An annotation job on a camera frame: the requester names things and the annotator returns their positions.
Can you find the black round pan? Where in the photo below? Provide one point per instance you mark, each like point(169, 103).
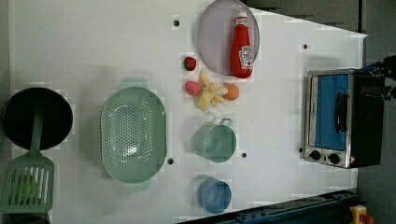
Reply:
point(19, 113)

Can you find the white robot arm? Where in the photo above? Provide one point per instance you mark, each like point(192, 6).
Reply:
point(385, 69)

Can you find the blue metal cup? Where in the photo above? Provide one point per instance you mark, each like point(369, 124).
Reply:
point(214, 195)

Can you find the green metal cup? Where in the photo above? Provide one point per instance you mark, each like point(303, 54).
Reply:
point(216, 142)

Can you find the grey round plate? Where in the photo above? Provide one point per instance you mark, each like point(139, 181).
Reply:
point(215, 34)

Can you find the yellow red clamp tool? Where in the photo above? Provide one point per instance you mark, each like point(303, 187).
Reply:
point(360, 216)

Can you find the green slotted spatula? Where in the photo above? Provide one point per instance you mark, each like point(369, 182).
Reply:
point(30, 178)

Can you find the blue metal frame rail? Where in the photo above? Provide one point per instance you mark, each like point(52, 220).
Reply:
point(329, 208)

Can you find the red plush ketchup bottle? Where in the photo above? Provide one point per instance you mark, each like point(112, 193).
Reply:
point(241, 52)

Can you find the yellow plush banana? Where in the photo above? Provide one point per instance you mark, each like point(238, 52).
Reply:
point(211, 93)

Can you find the silver toaster oven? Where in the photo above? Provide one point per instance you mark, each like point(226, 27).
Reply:
point(343, 118)

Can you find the small red strawberry toy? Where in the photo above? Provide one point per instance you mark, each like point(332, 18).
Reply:
point(189, 63)

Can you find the orange plush fruit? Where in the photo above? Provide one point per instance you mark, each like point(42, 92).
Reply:
point(232, 92)

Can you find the green plastic colander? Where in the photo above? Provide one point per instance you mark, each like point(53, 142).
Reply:
point(133, 134)

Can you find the pink plush strawberry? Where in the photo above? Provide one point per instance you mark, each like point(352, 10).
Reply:
point(193, 88)

